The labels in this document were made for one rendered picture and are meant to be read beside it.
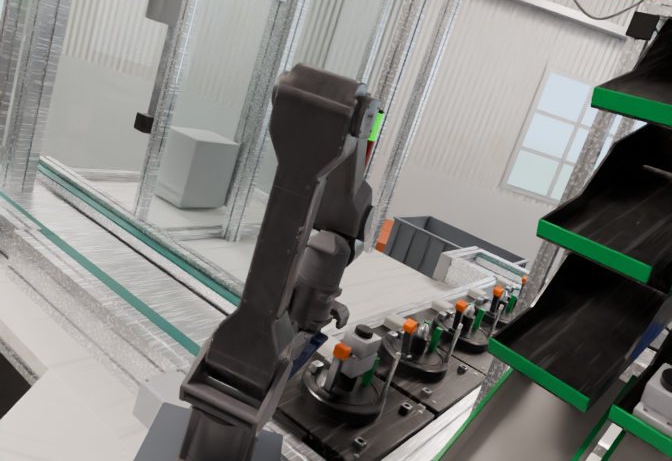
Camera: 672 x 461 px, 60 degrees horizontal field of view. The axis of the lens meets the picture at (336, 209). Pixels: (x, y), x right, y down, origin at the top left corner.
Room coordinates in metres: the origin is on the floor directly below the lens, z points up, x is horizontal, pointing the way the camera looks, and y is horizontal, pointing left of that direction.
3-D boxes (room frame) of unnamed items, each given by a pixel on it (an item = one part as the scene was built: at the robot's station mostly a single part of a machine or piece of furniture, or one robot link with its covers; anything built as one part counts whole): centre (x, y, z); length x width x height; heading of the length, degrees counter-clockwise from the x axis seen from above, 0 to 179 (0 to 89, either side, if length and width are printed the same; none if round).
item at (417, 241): (2.91, -0.67, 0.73); 0.62 x 0.42 x 0.23; 58
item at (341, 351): (0.81, -0.08, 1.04); 0.04 x 0.02 x 0.08; 148
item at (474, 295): (1.48, -0.50, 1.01); 0.24 x 0.24 x 0.13; 58
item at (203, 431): (0.50, 0.04, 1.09); 0.07 x 0.07 x 0.06; 4
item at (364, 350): (0.86, -0.11, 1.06); 0.08 x 0.04 x 0.07; 148
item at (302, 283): (0.72, -0.01, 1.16); 0.19 x 0.06 x 0.08; 159
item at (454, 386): (1.06, -0.24, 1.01); 0.24 x 0.24 x 0.13; 58
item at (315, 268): (0.72, -0.01, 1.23); 0.09 x 0.06 x 0.07; 168
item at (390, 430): (0.85, -0.10, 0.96); 0.24 x 0.24 x 0.02; 58
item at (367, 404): (0.85, -0.10, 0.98); 0.14 x 0.14 x 0.02
